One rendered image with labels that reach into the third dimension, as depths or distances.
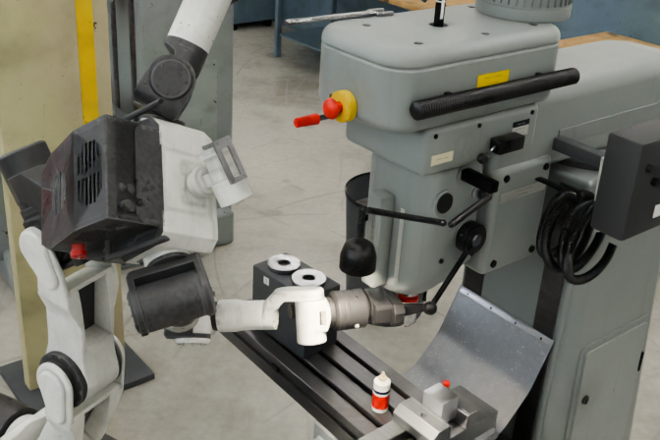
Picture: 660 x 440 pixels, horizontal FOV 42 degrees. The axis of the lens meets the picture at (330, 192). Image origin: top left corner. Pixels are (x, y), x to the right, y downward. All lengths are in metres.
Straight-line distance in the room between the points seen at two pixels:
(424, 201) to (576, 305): 0.60
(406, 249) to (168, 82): 0.59
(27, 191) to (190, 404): 1.89
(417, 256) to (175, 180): 0.52
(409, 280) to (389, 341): 2.25
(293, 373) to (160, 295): 0.72
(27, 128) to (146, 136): 1.63
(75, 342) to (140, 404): 1.64
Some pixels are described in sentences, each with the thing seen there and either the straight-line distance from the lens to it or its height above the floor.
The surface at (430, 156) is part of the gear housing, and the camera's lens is 1.64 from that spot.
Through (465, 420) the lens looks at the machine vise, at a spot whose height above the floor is 1.03.
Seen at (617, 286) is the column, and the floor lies 1.21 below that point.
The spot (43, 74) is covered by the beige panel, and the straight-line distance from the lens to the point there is 3.21.
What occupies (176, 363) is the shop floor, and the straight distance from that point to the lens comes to 3.87.
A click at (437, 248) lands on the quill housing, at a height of 1.44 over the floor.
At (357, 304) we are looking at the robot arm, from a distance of 1.89.
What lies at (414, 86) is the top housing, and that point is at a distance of 1.54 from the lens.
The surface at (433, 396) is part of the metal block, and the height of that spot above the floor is 1.08.
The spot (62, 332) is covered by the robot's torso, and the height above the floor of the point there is 1.14.
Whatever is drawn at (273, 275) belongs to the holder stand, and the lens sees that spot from 2.29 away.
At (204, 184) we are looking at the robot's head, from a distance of 1.65.
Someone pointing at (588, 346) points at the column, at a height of 1.07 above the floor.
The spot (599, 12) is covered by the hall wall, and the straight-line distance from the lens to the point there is 6.62.
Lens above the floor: 2.28
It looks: 25 degrees down
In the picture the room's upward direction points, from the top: 4 degrees clockwise
